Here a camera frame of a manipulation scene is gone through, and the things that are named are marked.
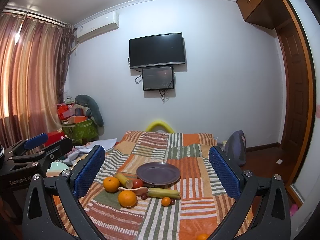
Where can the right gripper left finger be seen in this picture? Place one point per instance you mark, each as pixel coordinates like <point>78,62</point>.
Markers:
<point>41,219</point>

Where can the white air conditioner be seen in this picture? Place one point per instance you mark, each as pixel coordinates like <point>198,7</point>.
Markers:
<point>100,25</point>

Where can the green sugarcane piece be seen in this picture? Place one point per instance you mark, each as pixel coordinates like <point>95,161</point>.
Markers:
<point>161,193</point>

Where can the pink slipper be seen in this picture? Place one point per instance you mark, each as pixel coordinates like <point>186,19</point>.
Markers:
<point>293,209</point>

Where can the black wall television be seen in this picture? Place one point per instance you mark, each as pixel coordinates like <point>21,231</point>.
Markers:
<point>156,50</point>

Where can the green cardboard box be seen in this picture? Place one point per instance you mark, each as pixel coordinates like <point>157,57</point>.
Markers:
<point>81,132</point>

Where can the pink orange curtain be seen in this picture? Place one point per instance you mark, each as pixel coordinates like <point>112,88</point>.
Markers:
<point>34,65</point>

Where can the yellow sugarcane piece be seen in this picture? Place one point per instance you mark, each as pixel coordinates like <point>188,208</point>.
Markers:
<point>126,182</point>

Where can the small black monitor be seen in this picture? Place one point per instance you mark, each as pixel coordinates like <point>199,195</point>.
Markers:
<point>158,78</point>

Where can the purple round plate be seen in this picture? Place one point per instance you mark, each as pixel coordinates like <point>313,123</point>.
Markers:
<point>158,173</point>

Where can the brown wooden door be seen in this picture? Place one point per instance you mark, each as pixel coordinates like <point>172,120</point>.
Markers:
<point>299,94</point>

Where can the red tomato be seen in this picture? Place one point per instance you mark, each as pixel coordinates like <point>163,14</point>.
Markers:
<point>137,183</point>

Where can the brown wooden wardrobe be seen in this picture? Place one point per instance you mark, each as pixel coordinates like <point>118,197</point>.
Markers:
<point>265,13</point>

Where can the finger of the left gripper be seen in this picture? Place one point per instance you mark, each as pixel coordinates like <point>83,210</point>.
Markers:
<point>53,152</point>
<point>35,141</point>

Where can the purple grey backpack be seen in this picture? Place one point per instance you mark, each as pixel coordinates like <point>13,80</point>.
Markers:
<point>235,147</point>

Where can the small mandarin orange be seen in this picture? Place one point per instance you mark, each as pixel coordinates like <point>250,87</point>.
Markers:
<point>166,201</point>

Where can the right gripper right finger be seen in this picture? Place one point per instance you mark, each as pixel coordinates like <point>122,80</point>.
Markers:
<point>272,218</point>

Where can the red gift box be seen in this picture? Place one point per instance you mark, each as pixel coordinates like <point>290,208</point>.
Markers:
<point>54,137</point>

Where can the large orange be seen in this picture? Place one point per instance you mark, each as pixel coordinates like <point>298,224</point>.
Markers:
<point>127,199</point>
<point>111,184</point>

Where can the striped patchwork bedspread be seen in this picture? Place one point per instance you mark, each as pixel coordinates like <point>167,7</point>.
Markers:
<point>157,186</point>

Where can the grey plush toy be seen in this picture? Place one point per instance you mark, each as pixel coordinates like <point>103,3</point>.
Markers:
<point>90,103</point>

